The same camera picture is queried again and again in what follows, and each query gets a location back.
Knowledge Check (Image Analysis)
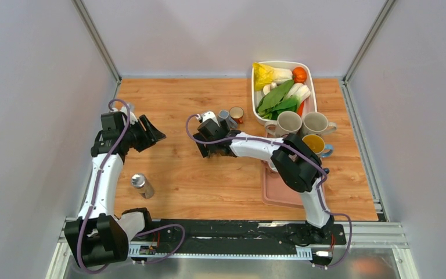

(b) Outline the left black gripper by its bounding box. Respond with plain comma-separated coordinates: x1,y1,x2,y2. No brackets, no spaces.
120,115,166,153

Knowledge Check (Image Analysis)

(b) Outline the yellow napa cabbage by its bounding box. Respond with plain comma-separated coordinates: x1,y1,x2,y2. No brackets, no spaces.
253,62,293,91

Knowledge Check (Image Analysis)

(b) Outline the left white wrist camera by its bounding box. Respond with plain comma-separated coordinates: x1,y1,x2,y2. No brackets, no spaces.
109,103,138,125

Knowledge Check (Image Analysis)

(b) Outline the grey-blue dotted mug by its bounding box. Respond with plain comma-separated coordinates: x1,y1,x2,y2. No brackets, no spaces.
217,110,239,130

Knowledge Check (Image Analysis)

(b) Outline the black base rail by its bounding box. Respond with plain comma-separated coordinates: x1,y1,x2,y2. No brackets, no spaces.
138,219,347,255

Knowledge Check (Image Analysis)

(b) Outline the orange small mug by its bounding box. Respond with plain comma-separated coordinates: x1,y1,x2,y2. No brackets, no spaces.
229,106,244,124

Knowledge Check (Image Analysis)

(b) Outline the white bok choy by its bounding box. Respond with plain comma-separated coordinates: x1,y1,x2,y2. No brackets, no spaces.
283,83,311,105

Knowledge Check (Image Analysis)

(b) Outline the green leafy vegetable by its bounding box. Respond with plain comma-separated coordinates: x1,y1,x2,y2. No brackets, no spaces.
255,80,300,120

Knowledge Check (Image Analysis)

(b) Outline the orange carrot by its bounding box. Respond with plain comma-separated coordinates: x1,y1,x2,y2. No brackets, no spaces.
296,101,305,117

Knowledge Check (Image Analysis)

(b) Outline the tall white floral mug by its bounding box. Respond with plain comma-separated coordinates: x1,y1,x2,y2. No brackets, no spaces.
301,112,337,136

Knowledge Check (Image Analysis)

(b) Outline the small orange pumpkin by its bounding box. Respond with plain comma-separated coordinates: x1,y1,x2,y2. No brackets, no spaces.
292,67,308,84

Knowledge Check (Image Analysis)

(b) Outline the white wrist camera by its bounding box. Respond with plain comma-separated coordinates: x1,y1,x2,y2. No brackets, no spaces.
109,103,138,125
196,111,220,126

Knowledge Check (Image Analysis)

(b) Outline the blue butterfly mug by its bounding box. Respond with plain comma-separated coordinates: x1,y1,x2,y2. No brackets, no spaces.
302,134,334,158

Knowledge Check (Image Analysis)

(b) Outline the white mushroom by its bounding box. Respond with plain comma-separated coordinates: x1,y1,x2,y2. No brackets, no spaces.
262,83,278,95

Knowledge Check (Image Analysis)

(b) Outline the small pink dotted mug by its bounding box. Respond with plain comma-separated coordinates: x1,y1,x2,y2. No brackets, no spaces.
267,160,278,173

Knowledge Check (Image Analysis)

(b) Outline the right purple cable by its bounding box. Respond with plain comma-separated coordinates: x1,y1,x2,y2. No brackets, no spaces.
185,113,354,270

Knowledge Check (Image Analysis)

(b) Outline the silver metal bottle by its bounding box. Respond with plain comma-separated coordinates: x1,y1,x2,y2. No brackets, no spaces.
131,173,154,199

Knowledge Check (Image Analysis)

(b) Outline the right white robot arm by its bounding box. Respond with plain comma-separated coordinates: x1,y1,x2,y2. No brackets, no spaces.
190,115,334,243

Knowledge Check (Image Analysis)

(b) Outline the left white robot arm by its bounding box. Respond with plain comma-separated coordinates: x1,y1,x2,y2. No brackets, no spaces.
64,111,166,269

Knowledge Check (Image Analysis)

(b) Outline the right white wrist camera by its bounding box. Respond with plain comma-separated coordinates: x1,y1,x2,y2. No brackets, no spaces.
196,111,220,126

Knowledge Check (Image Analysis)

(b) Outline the white vegetable bin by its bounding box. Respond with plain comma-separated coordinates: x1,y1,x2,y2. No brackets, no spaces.
250,60,318,125

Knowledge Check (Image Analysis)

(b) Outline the pink plastic tray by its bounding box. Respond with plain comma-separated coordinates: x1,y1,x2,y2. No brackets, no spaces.
261,162,304,209

